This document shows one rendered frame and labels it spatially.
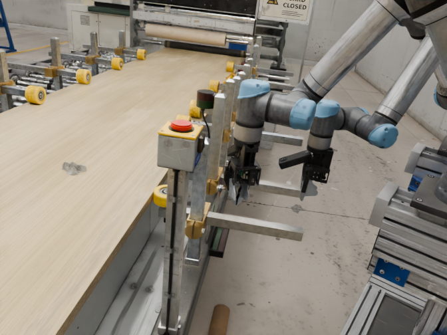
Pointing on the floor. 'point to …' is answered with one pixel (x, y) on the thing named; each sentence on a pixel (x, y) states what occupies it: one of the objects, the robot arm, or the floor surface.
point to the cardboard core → (219, 320)
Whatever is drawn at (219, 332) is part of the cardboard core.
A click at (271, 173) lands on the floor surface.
